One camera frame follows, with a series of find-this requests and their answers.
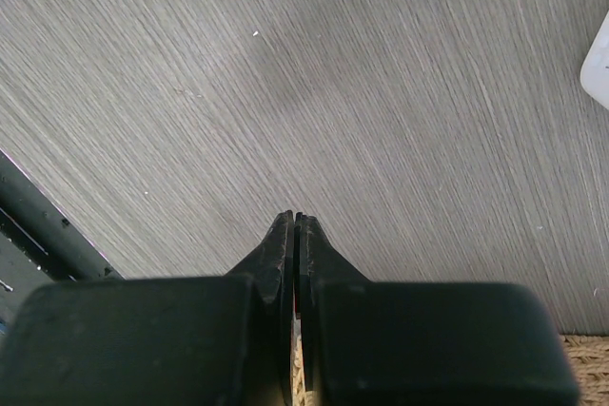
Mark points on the wicker basket with liner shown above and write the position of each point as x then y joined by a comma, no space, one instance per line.
588,357

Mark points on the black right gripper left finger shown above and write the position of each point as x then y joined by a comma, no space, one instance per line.
222,340

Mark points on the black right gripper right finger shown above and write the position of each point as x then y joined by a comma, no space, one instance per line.
369,342

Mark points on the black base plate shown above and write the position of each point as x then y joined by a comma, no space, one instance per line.
39,244

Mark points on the white perforated plastic basket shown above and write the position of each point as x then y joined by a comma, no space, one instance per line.
594,72

